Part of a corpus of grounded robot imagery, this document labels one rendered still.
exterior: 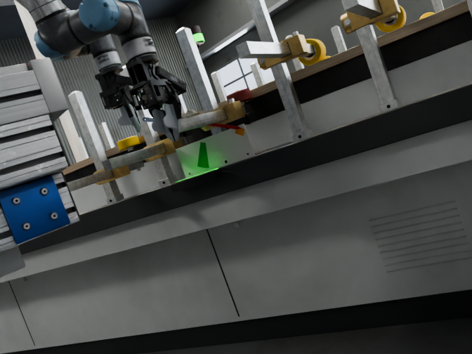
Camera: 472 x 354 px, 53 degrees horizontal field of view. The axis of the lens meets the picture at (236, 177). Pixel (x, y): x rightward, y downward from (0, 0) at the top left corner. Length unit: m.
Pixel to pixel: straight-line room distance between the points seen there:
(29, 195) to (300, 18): 7.01
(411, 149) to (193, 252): 0.96
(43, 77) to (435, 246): 1.20
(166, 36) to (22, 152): 9.06
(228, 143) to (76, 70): 7.44
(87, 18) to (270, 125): 0.74
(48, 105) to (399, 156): 0.87
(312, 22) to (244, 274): 6.02
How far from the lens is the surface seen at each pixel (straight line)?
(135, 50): 1.19
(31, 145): 0.81
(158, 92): 1.16
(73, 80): 8.70
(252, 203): 1.47
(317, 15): 7.45
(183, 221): 1.62
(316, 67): 1.51
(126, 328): 2.29
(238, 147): 1.42
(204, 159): 1.48
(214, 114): 1.37
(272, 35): 1.36
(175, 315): 2.08
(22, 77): 0.83
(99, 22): 1.10
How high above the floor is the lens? 0.76
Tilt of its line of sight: 4 degrees down
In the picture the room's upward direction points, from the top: 20 degrees counter-clockwise
